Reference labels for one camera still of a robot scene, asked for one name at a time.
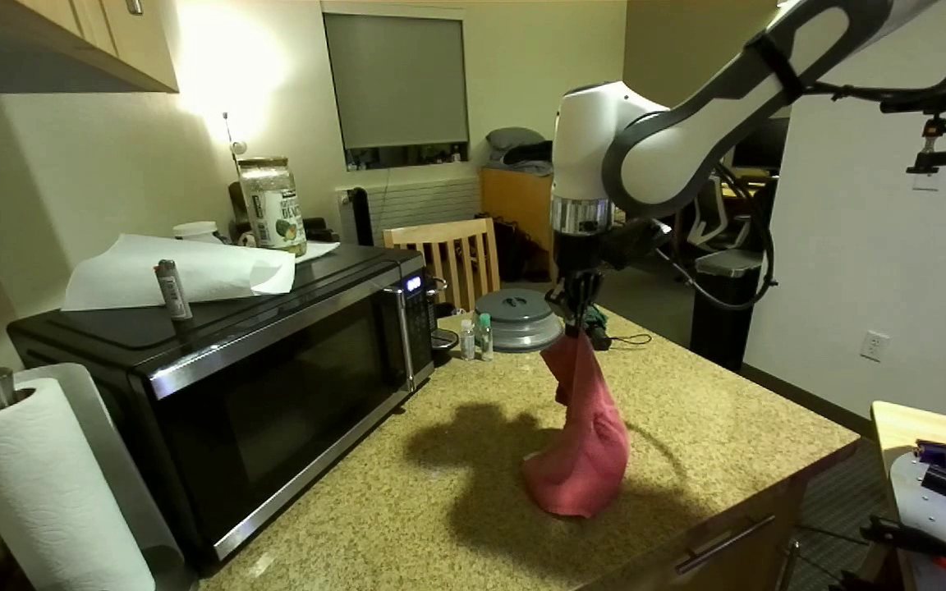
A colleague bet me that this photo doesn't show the white wall outlet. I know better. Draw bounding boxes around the white wall outlet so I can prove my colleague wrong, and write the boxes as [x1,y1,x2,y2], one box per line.
[862,324,893,366]

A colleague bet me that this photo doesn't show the black orange pliers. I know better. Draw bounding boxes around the black orange pliers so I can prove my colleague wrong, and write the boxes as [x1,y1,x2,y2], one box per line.
[862,515,946,579]

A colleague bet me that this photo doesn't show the white paper sheet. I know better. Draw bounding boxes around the white paper sheet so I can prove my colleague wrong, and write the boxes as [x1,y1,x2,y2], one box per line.
[59,231,338,314]

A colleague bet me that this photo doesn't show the pink cloth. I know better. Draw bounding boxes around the pink cloth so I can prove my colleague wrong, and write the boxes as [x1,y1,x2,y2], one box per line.
[523,330,632,522]

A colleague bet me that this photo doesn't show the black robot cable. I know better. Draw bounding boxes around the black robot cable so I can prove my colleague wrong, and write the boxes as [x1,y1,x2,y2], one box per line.
[656,0,946,314]

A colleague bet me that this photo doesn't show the window with grey blind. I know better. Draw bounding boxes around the window with grey blind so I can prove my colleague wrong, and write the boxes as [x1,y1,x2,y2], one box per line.
[322,10,473,175]

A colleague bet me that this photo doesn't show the wooden chair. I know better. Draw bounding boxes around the wooden chair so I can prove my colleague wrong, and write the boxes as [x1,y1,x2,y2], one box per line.
[381,215,504,314]

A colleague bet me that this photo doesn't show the light wooden wall cabinets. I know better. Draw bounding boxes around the light wooden wall cabinets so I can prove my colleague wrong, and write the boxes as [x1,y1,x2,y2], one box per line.
[0,0,185,96]

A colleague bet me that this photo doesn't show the black microwave oven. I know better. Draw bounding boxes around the black microwave oven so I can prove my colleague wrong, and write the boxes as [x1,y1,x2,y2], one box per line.
[7,239,439,570]

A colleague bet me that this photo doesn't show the light wooden tool table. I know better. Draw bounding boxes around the light wooden tool table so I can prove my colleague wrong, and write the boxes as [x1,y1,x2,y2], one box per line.
[870,397,946,591]

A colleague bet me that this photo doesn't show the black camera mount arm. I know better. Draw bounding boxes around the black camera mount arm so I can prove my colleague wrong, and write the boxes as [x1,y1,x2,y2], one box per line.
[878,78,946,176]

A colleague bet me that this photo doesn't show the small green-capped bottle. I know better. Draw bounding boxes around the small green-capped bottle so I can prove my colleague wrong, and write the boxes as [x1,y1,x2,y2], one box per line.
[473,309,497,360]

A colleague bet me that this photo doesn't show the glass jar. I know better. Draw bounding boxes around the glass jar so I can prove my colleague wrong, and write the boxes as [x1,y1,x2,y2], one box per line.
[238,156,308,256]

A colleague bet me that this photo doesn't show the wooden counter base cabinet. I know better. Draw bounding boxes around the wooden counter base cabinet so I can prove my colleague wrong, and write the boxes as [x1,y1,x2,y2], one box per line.
[582,469,839,591]

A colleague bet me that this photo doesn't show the small white bottle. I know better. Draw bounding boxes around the small white bottle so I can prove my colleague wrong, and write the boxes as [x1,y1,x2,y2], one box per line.
[453,309,480,360]

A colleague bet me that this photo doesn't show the white paper towel roll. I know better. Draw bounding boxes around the white paper towel roll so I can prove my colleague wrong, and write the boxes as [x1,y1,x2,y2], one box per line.
[0,360,186,591]

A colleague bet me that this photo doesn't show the small grey tube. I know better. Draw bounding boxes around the small grey tube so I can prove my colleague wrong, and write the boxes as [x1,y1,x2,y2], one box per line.
[150,256,196,324]

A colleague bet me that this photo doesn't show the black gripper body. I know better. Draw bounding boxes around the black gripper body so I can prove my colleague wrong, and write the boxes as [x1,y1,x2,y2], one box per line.
[551,227,610,309]

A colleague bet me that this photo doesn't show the grey plastic dome cover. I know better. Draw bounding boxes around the grey plastic dome cover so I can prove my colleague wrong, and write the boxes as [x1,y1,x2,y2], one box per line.
[473,280,569,354]

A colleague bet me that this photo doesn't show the black drink bottle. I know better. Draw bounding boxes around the black drink bottle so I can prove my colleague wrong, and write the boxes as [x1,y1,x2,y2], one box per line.
[345,187,377,250]

